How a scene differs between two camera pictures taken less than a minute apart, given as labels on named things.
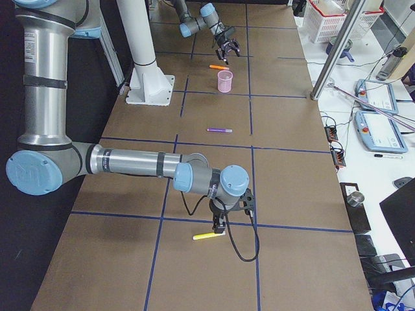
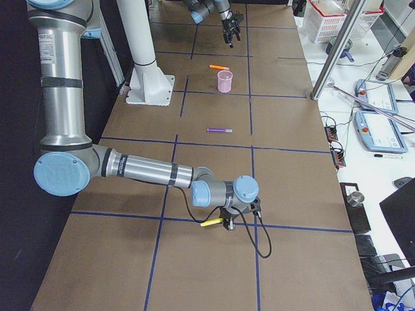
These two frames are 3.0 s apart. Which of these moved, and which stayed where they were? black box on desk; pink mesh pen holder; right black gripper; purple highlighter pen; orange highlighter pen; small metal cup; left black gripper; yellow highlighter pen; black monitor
Moved: yellow highlighter pen; left black gripper; right black gripper
Stayed: orange highlighter pen; purple highlighter pen; pink mesh pen holder; black box on desk; black monitor; small metal cup
